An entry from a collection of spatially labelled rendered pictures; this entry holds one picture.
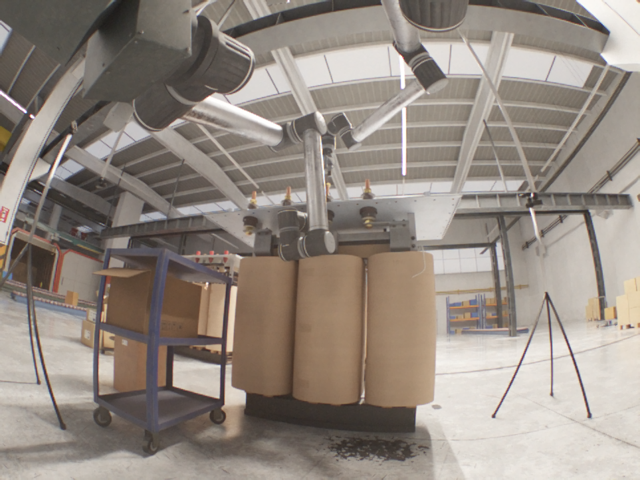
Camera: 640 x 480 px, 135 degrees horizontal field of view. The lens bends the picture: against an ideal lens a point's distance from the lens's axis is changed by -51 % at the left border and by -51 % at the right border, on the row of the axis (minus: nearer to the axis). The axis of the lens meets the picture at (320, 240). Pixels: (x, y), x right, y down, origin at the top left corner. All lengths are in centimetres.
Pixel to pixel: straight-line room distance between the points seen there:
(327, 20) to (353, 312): 403
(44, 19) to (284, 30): 421
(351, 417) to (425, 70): 199
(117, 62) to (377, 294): 150
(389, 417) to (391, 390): 25
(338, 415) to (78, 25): 195
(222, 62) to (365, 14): 376
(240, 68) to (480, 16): 431
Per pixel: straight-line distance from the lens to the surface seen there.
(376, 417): 174
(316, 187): 137
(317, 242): 126
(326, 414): 178
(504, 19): 507
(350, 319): 156
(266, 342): 168
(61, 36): 71
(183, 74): 84
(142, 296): 125
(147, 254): 125
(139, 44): 63
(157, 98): 104
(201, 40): 82
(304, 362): 160
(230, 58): 90
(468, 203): 1080
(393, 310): 151
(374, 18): 454
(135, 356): 200
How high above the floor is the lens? 65
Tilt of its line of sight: 18 degrees up
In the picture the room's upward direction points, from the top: 2 degrees clockwise
